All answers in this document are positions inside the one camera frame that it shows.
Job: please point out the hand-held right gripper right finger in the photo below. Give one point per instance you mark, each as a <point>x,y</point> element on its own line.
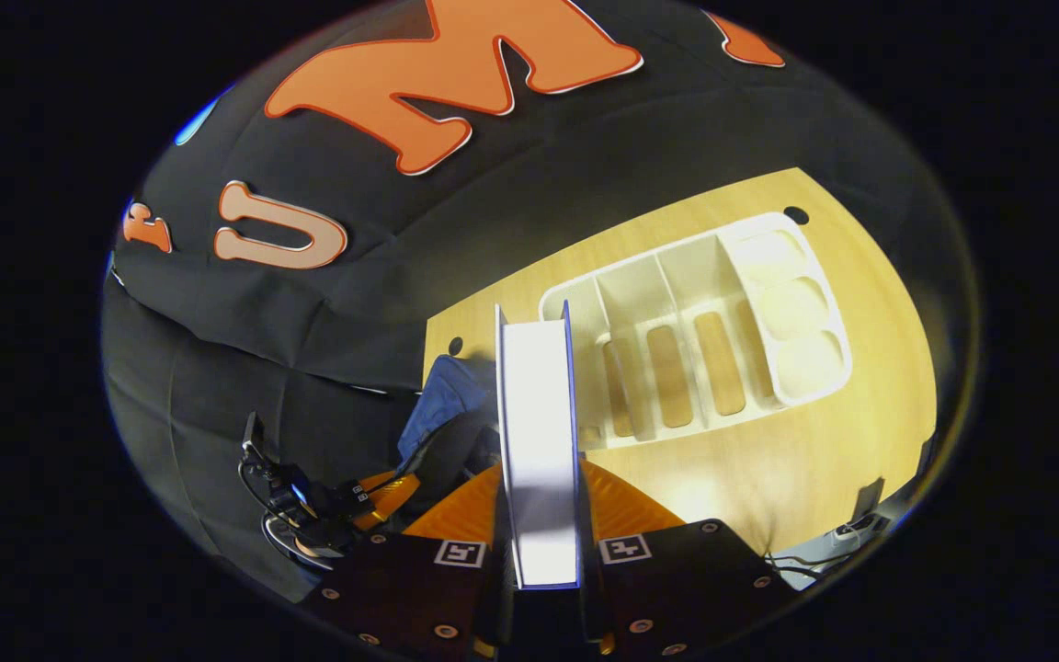
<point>677,588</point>

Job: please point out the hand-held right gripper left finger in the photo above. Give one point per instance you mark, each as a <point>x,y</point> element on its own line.
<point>401,598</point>

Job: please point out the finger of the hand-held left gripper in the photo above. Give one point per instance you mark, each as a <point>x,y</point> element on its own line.
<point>392,496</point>

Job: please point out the blue schoolbag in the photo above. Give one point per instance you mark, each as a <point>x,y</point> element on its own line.
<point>447,395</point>

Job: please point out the dark-spined book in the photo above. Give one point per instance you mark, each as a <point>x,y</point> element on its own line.
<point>539,441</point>

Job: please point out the white bookshelf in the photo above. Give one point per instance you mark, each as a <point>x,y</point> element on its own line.
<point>640,294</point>

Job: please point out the white power strip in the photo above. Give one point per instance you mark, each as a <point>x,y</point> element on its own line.
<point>860,527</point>

